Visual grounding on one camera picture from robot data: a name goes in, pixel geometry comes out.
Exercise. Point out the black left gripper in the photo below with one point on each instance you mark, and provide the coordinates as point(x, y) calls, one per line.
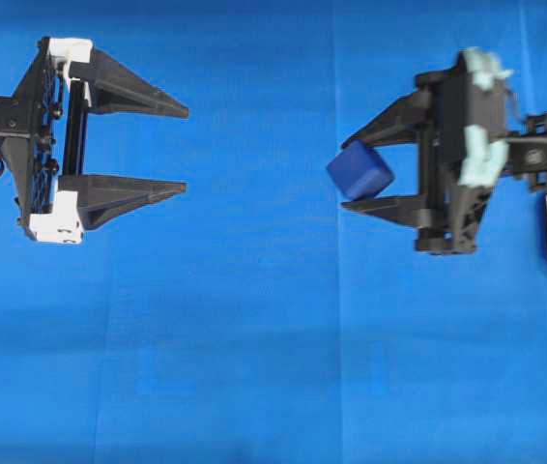
point(57, 213)

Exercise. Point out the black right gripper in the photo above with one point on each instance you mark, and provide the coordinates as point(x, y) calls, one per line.
point(461, 110)

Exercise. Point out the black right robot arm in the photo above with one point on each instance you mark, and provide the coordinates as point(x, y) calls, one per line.
point(527, 158)

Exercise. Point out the blue table mat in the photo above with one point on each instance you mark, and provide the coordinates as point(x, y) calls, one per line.
point(253, 319)

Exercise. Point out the blue block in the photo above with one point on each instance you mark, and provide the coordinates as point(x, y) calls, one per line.
point(359, 172)

